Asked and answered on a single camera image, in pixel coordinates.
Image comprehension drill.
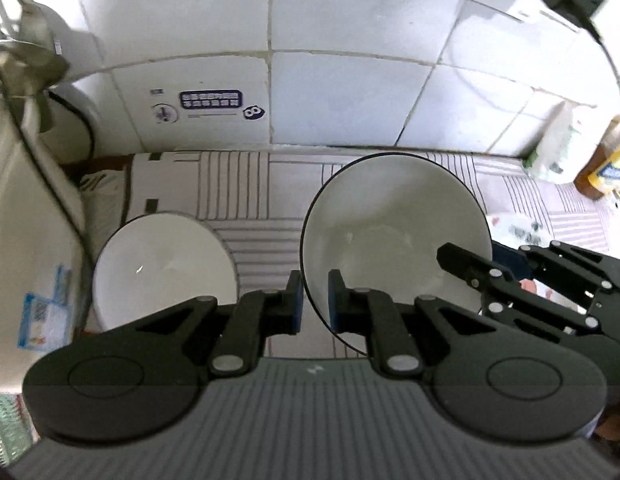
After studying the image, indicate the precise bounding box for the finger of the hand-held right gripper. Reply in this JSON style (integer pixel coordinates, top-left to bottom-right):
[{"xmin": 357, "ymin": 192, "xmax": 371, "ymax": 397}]
[
  {"xmin": 436, "ymin": 242, "xmax": 606, "ymax": 348},
  {"xmin": 491, "ymin": 240, "xmax": 620, "ymax": 293}
]

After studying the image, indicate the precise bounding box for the wide wall sticker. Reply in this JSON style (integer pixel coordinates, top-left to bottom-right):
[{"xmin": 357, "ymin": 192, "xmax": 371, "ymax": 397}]
[{"xmin": 150, "ymin": 89, "xmax": 267, "ymax": 125}]

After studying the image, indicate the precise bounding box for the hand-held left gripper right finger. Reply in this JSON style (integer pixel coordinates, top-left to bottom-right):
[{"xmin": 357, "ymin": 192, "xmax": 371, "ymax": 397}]
[{"xmin": 328, "ymin": 269, "xmax": 533, "ymax": 378}]

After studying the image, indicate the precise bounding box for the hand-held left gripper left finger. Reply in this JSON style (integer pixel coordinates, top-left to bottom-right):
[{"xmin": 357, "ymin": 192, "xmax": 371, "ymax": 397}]
[{"xmin": 97, "ymin": 270, "xmax": 305, "ymax": 378}]

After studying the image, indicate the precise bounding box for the green patterned cloth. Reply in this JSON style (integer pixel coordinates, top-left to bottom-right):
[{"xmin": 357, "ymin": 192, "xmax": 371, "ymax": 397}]
[{"xmin": 0, "ymin": 392, "xmax": 38, "ymax": 466}]

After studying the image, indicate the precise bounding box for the white bowl black rim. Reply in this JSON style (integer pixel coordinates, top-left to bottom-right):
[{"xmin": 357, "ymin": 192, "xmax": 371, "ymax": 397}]
[
  {"xmin": 92, "ymin": 211, "xmax": 239, "ymax": 333},
  {"xmin": 300, "ymin": 152, "xmax": 492, "ymax": 358}
]

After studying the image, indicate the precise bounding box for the cooking wine bottle yellow label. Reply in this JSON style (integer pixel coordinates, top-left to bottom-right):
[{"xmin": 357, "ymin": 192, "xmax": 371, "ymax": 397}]
[{"xmin": 574, "ymin": 115, "xmax": 620, "ymax": 202}]

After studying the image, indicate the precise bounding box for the striped white tablecloth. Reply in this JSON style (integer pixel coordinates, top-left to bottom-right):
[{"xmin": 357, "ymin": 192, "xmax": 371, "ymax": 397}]
[{"xmin": 80, "ymin": 150, "xmax": 620, "ymax": 361}]

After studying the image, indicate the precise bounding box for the white salt bag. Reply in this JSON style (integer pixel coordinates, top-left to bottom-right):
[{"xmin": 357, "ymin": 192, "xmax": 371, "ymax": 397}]
[{"xmin": 522, "ymin": 101, "xmax": 613, "ymax": 184}]

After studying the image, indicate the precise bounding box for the black adapter cable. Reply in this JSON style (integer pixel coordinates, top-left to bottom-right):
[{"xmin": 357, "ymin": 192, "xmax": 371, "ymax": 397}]
[{"xmin": 582, "ymin": 10, "xmax": 620, "ymax": 126}]

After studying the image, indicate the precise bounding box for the rabbit carrot print plate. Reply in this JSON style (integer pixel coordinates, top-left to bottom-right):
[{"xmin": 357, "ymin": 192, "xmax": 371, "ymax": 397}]
[{"xmin": 486, "ymin": 212, "xmax": 561, "ymax": 261}]

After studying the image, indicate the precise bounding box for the white rice cooker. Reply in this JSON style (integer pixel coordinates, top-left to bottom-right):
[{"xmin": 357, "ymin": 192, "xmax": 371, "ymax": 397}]
[{"xmin": 0, "ymin": 87, "xmax": 98, "ymax": 396}]

